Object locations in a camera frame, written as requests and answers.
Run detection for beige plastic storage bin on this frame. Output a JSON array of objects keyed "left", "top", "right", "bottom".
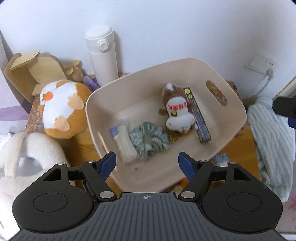
[{"left": 85, "top": 58, "right": 247, "bottom": 193}]

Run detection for white fluffy plush bag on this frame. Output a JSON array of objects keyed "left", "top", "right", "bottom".
[{"left": 1, "top": 132, "right": 70, "bottom": 239}]

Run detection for brown white cow plush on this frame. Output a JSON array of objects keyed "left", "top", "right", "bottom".
[{"left": 159, "top": 83, "right": 196, "bottom": 138}]

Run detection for light striped cloth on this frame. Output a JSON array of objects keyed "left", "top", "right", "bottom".
[{"left": 247, "top": 97, "right": 295, "bottom": 202}]

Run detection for white thermos bottle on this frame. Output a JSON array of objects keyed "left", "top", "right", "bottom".
[{"left": 85, "top": 25, "right": 118, "bottom": 86}]

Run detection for white power cable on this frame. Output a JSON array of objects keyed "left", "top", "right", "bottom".
[{"left": 247, "top": 69, "right": 274, "bottom": 98}]

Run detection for green plaid scrunchie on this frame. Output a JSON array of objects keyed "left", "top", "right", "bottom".
[{"left": 129, "top": 121, "right": 171, "bottom": 160}]

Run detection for white wall socket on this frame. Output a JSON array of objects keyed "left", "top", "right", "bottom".
[{"left": 244, "top": 55, "right": 275, "bottom": 75}]

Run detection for orange plush block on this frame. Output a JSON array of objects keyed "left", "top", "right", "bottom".
[{"left": 180, "top": 178, "right": 190, "bottom": 188}]

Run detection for clear packet white swabs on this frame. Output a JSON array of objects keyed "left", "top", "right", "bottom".
[{"left": 109, "top": 119, "right": 138, "bottom": 164}]

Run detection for orange white plush toy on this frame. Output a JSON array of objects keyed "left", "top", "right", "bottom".
[{"left": 39, "top": 80, "right": 91, "bottom": 139}]

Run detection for black long star box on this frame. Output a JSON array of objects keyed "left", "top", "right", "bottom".
[{"left": 183, "top": 86, "right": 212, "bottom": 144}]

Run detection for purple small bottle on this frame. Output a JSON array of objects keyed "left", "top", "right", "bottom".
[{"left": 83, "top": 75, "right": 99, "bottom": 92}]

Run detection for blue white tissue pack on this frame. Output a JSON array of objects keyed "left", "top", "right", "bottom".
[{"left": 213, "top": 153, "right": 230, "bottom": 167}]

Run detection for wooden phone stand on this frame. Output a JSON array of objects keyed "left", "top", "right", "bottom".
[{"left": 4, "top": 51, "right": 84, "bottom": 103}]

